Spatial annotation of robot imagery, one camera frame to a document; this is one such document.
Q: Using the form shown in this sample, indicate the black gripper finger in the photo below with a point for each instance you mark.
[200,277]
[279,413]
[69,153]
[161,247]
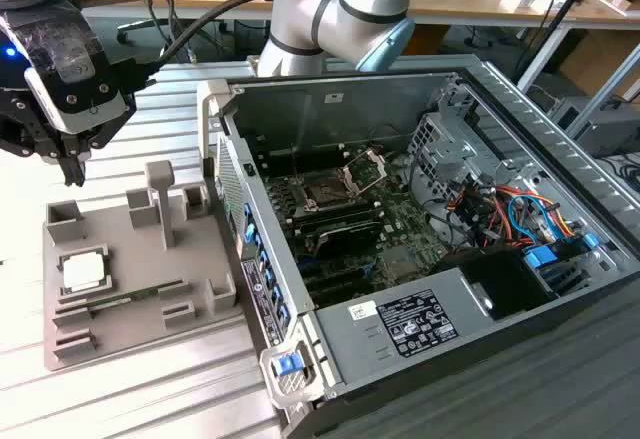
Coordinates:
[30,129]
[117,124]

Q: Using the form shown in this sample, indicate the silver CPU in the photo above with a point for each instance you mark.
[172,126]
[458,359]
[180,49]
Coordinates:
[85,271]

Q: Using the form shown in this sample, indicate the CPU socket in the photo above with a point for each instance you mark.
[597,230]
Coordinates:
[325,191]

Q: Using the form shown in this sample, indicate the black RAM slot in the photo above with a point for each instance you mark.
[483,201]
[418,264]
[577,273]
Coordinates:
[330,211]
[335,220]

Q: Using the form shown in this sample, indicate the black expansion slot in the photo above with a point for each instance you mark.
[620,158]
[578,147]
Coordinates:
[340,286]
[335,271]

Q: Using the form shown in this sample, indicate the office chair base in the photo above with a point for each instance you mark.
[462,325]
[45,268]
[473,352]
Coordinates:
[145,26]

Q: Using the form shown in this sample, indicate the grey plastic parts rack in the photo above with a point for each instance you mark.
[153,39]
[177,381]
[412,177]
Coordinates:
[140,269]

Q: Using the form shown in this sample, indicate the green RAM stick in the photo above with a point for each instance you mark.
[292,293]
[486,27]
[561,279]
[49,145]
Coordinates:
[125,298]

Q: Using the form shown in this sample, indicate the thin metal locking lever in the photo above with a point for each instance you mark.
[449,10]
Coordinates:
[295,161]

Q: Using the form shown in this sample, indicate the open grey PC case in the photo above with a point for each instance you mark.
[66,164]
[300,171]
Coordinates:
[350,104]

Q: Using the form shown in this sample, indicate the black graphics card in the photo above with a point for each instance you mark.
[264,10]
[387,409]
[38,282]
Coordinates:
[350,236]

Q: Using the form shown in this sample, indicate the blue case latch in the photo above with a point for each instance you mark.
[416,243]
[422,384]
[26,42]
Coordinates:
[289,363]

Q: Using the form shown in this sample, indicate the green motherboard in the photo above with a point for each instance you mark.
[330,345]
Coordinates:
[400,224]

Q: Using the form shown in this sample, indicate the silver perforated drive cage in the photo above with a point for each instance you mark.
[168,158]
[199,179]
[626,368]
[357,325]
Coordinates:
[440,149]

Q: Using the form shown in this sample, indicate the grey labelled power supply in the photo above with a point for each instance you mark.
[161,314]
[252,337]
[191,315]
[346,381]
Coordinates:
[350,349]

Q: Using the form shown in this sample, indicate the black stand pole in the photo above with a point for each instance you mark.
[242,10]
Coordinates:
[551,29]

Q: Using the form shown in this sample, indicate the blue disk carrier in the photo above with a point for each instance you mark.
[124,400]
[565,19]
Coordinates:
[542,258]

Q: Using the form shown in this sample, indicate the grey desktop computer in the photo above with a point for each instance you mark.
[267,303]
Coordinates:
[610,129]

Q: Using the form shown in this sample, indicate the brown cardboard piece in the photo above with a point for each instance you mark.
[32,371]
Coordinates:
[617,3]

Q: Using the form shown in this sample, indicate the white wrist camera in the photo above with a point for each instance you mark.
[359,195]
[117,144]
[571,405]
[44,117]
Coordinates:
[75,104]

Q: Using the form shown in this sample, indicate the black plastic air duct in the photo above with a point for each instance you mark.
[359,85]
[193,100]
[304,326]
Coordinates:
[500,279]

